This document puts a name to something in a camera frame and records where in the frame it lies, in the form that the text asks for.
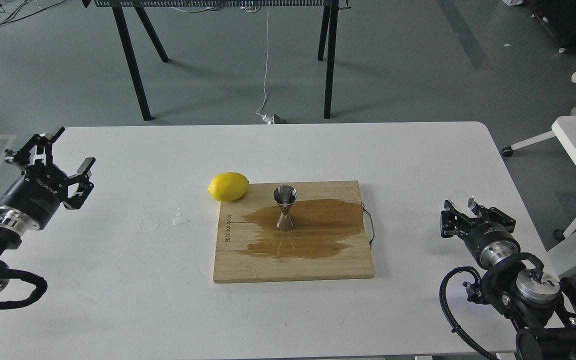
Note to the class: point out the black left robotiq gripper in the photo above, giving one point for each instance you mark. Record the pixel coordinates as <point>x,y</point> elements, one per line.
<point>36,192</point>

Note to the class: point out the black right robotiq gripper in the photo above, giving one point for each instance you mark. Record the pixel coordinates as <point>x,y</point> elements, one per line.
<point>487,237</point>

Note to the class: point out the steel double jigger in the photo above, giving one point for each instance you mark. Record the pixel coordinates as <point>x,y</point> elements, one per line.
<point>285,196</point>

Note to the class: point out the clear plastic measuring cup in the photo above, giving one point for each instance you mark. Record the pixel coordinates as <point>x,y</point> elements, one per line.
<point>464,202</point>

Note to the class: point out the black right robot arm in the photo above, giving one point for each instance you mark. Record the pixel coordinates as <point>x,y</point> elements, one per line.
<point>541,308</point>

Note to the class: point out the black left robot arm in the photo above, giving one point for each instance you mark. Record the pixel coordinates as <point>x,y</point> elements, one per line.
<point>13,224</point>

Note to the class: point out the wooden cutting board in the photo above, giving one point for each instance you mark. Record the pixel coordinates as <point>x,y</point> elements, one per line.
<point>328,241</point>

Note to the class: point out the yellow lemon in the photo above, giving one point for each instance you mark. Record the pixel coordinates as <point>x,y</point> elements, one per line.
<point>228,186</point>

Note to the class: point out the black metal table frame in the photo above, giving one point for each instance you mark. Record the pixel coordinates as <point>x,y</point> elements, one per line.
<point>326,43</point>

